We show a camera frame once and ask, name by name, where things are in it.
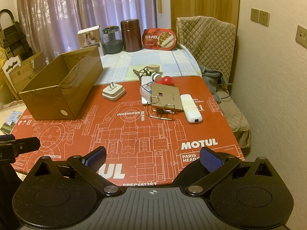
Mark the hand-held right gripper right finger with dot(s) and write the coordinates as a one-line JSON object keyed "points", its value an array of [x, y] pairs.
{"points": [[211, 159]]}

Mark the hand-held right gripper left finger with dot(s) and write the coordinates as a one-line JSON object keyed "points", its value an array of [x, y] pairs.
{"points": [[96, 158]]}

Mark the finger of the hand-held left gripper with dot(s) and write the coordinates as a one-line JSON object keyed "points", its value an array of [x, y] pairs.
{"points": [[7, 138], [26, 145]]}

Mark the brown cardboard box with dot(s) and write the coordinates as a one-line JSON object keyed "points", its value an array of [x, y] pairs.
{"points": [[48, 103]]}

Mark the blue tissue packet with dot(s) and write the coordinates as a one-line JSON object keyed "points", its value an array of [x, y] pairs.
{"points": [[145, 91]]}

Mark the white pill bottle green label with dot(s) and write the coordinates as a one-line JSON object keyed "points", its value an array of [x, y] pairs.
{"points": [[157, 76]]}

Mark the picture book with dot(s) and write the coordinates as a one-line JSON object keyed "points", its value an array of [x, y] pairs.
{"points": [[9, 122]]}

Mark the red printed mat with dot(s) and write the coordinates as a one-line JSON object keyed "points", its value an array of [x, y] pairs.
{"points": [[144, 136]]}

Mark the white device with black end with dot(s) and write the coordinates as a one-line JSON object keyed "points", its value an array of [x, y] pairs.
{"points": [[190, 110]]}

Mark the white charger plug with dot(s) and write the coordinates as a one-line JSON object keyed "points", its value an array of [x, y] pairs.
{"points": [[112, 93]]}

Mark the printed cardboard carton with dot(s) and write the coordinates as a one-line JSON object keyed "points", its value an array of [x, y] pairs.
{"points": [[26, 71]]}

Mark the white carved wooden piece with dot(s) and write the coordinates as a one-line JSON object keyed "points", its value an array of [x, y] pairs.
{"points": [[12, 63]]}

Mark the yellow bag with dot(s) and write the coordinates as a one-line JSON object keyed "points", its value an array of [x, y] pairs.
{"points": [[3, 62]]}

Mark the flat brown packaging box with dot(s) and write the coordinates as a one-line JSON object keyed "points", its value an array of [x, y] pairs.
{"points": [[168, 95]]}

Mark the grey cloth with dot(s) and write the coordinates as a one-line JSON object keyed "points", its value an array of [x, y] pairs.
{"points": [[211, 76]]}

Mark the red toy figure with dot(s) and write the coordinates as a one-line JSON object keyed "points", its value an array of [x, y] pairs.
{"points": [[166, 80]]}

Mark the brown hair claw clip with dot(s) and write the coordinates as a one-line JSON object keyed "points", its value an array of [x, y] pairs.
{"points": [[144, 71]]}

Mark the pastel checkered tablecloth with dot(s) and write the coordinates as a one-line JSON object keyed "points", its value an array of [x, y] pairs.
{"points": [[124, 62]]}

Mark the dark folding rack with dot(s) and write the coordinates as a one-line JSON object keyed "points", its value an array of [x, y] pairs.
{"points": [[14, 36]]}

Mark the green glass jar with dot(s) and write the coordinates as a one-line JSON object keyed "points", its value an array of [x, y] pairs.
{"points": [[112, 44]]}

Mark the white product box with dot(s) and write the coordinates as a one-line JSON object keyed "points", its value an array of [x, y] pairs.
{"points": [[88, 37]]}

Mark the quilted beige chair cover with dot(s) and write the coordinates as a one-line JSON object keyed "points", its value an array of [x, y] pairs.
{"points": [[206, 36]]}

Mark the brown metal canister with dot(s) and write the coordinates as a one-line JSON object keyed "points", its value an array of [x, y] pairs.
{"points": [[130, 36]]}

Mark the red instant meal box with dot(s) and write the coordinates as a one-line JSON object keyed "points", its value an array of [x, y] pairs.
{"points": [[159, 39]]}

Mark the pink sheer curtain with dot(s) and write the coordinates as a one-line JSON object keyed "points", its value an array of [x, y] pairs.
{"points": [[72, 4]]}

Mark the beige wall socket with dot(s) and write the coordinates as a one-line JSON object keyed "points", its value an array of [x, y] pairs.
{"points": [[255, 14], [264, 18]]}

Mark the beige wall data plate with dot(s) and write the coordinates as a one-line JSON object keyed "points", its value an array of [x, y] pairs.
{"points": [[301, 36]]}

